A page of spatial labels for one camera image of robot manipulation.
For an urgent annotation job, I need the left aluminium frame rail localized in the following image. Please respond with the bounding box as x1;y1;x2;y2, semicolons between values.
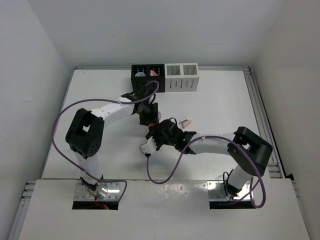
8;180;36;240

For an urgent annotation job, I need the right aluminium frame rail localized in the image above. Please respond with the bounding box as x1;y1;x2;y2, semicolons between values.
243;67;286;179

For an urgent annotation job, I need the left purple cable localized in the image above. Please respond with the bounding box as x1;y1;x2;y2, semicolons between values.
50;80;160;201

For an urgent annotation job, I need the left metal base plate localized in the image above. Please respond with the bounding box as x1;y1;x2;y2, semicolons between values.
74;180;120;202

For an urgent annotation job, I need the pink crayon tube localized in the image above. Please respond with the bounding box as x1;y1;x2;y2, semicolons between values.
147;111;162;130

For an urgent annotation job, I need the pink mini stapler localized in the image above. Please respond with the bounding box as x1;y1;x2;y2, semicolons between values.
179;117;192;129

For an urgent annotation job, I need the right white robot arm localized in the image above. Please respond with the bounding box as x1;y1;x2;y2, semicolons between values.
140;119;273;198

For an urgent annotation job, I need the white slotted container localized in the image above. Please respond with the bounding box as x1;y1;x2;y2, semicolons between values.
164;63;200;93

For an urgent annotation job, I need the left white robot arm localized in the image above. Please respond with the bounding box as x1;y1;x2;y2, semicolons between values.
65;84;160;198

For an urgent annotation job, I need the aluminium frame rail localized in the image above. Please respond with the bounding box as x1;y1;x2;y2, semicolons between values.
243;67;286;179
8;180;36;240

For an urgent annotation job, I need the metal base plate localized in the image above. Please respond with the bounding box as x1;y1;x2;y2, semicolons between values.
207;180;250;202
74;180;120;202

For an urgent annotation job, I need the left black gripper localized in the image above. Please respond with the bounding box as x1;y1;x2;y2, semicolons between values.
136;101;159;127

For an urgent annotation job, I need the black slotted container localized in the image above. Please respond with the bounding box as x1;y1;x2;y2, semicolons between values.
130;64;165;93

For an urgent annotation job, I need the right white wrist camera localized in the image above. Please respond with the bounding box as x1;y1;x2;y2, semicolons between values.
139;137;160;157

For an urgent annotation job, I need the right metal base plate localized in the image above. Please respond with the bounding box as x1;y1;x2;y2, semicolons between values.
207;180;250;202

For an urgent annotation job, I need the blue cap glue stick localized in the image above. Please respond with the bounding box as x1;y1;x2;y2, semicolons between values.
134;72;146;77

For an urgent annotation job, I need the orange cap marker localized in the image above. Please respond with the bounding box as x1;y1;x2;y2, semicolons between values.
149;70;158;77

